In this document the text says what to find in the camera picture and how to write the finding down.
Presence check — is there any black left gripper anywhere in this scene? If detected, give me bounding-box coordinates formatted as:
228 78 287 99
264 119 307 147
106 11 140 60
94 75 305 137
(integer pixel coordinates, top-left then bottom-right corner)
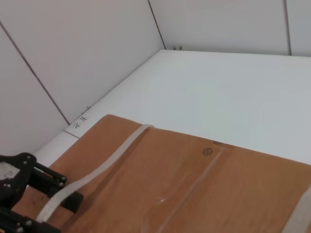
0 152 84 233

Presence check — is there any white plastic packing strap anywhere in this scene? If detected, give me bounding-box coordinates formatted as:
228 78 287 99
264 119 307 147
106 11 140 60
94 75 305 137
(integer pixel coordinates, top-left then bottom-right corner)
36 123 156 223
281 185 311 233

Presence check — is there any brown cardboard box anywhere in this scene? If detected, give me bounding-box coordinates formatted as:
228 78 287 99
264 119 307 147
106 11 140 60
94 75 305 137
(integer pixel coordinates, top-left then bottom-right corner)
11 114 311 233

